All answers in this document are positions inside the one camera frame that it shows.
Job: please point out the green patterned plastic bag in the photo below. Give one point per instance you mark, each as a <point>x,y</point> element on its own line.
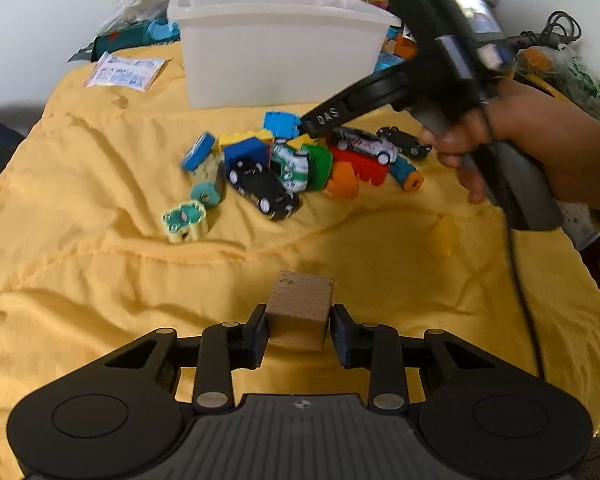
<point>570,77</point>

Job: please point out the person's right hand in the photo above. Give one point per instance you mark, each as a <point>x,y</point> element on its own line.
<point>462,145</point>

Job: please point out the wooden cube block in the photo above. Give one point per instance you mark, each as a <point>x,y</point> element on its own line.
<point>300,310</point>

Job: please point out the white plastic bin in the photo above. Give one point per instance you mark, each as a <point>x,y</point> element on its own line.
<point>280,55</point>

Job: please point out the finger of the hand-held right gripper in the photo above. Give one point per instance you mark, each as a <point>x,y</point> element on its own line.
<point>327,119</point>

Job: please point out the green building block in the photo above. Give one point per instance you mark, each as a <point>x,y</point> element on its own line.
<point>319,166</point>

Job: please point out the small black toy car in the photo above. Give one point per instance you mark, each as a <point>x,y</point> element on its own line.
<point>405,141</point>

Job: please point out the green yellow bear toy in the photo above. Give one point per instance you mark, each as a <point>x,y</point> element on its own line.
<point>185,219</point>

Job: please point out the dark blue building block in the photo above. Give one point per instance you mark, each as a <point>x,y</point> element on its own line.
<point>245,153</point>

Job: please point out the person's right forearm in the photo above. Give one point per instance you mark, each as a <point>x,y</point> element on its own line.
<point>580,160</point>

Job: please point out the blue cylinder orange tip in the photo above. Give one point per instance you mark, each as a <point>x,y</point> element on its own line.
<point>406,175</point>

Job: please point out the orange building block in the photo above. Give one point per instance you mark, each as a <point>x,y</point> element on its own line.
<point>342,182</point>

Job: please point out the blue round toy disc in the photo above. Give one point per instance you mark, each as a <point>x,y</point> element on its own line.
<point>198,150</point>

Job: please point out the orange box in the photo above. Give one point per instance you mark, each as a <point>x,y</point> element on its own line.
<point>406,46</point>

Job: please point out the white red toy car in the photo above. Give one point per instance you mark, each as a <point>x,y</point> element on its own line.
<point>367,146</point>

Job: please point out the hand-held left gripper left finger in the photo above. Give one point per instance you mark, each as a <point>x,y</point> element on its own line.
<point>256,336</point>

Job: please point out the blue studded building block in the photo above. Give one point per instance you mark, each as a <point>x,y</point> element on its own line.
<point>280,124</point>

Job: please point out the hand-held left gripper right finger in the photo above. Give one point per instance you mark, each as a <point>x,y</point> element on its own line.
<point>341,336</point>

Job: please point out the yellow cloth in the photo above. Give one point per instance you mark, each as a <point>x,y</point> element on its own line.
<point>105,270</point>

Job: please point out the yellow building block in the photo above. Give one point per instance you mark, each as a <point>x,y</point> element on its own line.
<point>245,137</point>

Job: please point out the dark green packet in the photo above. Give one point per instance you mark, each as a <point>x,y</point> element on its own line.
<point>130,40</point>

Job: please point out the white wipes packet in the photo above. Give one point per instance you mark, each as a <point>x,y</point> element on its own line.
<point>125,71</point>

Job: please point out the large black toy car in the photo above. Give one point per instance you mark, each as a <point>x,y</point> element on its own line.
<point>260,186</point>

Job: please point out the green white toy car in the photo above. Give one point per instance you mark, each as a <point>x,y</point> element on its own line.
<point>290,166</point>

